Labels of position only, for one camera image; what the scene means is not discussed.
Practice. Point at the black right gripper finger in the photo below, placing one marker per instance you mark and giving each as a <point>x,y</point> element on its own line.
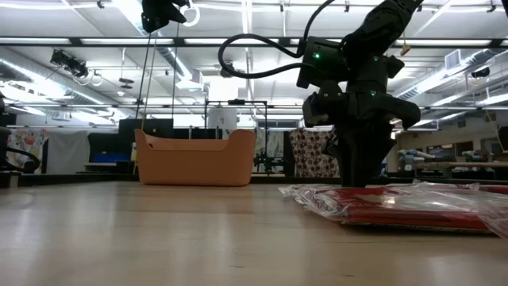
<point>349,159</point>
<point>373,155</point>

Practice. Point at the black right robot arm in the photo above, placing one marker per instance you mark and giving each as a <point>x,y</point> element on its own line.
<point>377,28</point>

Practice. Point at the small background robot arm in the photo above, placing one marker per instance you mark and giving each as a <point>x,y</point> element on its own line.
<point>262,159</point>

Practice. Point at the brown dotted hanging cloth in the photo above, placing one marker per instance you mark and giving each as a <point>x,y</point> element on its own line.
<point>313,155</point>

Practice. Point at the yellow hanging tag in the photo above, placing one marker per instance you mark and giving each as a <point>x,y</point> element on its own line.
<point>405,49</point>

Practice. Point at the wooden background table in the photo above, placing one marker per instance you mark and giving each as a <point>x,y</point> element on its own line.
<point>456,164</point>

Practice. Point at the large black monitor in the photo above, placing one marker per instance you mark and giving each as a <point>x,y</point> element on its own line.
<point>145,128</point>

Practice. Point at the black ceiling dome device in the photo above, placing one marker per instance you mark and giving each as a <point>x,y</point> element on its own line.
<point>481,72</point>

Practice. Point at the small black monitor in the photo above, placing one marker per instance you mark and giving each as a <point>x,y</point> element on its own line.
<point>107,143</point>

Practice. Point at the blue box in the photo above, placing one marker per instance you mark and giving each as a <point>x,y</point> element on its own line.
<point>111,157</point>

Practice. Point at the orange plastic basket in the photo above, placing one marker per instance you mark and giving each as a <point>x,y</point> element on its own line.
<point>190,163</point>

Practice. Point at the white hanging cloth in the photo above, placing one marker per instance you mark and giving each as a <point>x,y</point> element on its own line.
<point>67,153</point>

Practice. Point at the floral hanging cloth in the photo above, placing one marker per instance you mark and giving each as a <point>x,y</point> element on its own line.
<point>28,143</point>

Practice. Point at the black office chair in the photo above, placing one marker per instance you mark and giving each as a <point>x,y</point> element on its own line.
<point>4,139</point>

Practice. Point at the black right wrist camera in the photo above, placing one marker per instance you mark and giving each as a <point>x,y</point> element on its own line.
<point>317,109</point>

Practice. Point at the black metal table frame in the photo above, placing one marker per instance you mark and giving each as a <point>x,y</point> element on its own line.
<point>270,179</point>

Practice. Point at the black ceiling camera cluster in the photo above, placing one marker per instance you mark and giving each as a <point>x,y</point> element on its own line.
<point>71,63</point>

